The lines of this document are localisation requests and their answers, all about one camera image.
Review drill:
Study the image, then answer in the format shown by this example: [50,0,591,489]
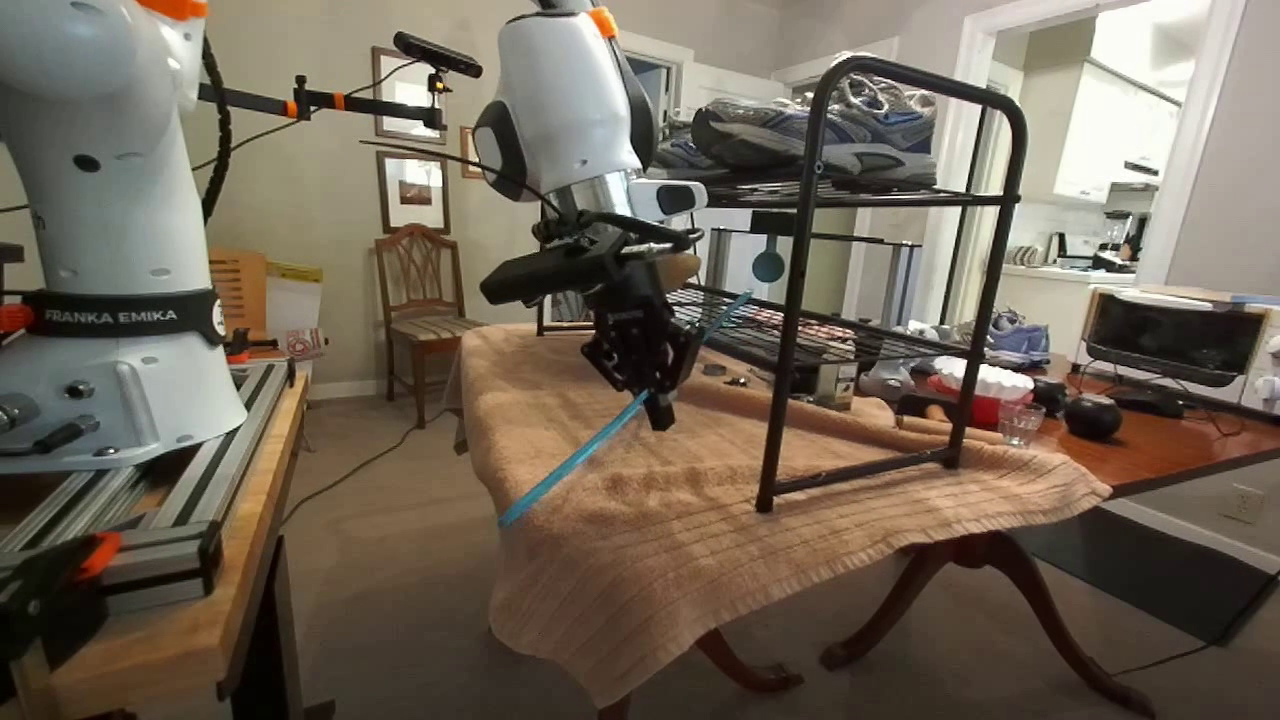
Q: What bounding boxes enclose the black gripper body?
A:
[576,274,706,401]

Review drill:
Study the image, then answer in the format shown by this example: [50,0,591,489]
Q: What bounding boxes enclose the black metal shoe rack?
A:
[533,51,1031,515]

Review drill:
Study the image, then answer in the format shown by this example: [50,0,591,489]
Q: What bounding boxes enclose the tan ribbed towel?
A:
[456,321,1118,711]

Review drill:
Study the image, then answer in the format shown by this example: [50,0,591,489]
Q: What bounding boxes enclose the small glass jar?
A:
[814,333,859,412]

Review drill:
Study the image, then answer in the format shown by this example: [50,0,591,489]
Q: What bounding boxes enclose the wooden chair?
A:
[374,223,481,431]

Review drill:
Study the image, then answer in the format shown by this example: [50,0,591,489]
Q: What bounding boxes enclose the dark grey sneaker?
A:
[690,95,941,193]

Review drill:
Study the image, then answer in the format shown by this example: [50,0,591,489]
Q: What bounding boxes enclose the dark framed landscape picture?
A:
[374,149,456,236]

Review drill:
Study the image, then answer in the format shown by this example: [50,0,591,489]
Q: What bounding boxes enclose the red white container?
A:
[924,351,1041,431]

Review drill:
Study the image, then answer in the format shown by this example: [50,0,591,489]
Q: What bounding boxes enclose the grey sneaker with white laces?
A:
[828,73,944,152]

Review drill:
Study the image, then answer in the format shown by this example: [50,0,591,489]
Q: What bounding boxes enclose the framed picture with white mat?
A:
[368,46,454,149]

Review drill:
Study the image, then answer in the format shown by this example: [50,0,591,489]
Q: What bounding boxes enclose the clear drinking glass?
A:
[995,398,1053,448]

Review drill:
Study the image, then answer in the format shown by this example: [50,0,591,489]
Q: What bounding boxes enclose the blue cloth bundle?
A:
[984,308,1058,374]

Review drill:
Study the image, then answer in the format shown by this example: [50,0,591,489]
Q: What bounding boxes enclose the black boom with orange clamp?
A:
[195,73,454,137]

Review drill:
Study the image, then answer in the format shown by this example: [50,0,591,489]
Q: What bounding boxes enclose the cardboard box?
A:
[207,253,328,344]

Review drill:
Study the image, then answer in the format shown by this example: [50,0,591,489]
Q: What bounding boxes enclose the black round object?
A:
[1061,391,1127,443]

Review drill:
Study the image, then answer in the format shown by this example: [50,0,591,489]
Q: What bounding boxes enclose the wooden workbench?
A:
[0,358,319,720]

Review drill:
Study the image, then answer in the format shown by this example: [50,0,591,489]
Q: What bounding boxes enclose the white toaster oven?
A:
[1071,280,1280,416]

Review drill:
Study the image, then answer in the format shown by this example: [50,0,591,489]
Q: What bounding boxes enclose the black floor mat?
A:
[1014,498,1280,649]

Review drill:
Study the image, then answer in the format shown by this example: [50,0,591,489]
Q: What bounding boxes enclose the black orange clamp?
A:
[0,533,129,701]

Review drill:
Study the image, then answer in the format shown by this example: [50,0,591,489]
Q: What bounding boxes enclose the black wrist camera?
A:
[477,215,706,308]

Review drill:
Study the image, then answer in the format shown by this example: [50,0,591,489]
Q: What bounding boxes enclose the black floor cable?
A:
[277,416,423,533]

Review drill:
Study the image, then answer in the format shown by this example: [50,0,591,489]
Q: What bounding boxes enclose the black bar camera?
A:
[391,30,487,83]

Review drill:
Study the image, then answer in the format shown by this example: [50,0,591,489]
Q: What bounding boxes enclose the aluminium rail base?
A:
[0,358,297,610]

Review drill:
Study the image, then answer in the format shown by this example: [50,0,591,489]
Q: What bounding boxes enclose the dark wooden pedestal table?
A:
[591,377,1280,720]

